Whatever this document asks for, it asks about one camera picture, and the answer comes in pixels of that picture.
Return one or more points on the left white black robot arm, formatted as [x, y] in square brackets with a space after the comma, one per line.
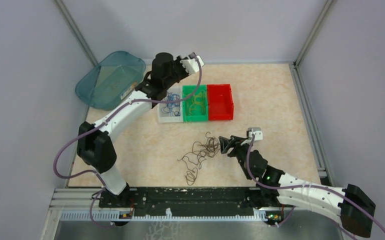
[95, 141]

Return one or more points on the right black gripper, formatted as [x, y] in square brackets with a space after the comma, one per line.
[236, 141]

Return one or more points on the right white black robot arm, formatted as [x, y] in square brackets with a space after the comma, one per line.
[350, 206]

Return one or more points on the white plastic bin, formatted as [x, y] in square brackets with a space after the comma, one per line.
[171, 112]

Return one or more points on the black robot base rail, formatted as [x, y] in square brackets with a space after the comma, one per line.
[191, 201]

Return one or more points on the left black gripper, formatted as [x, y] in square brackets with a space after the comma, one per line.
[177, 61]

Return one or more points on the white slotted cable duct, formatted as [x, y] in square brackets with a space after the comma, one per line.
[116, 216]

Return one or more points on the red plastic bin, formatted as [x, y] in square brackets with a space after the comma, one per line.
[220, 102]

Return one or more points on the teal translucent plastic tub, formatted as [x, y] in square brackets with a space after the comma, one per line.
[108, 83]

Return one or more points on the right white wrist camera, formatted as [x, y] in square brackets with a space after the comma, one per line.
[255, 133]

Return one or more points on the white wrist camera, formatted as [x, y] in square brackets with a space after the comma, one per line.
[255, 133]
[192, 63]

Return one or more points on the green plastic bin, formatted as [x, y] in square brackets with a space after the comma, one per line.
[196, 108]

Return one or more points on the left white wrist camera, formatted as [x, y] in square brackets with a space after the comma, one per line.
[192, 63]

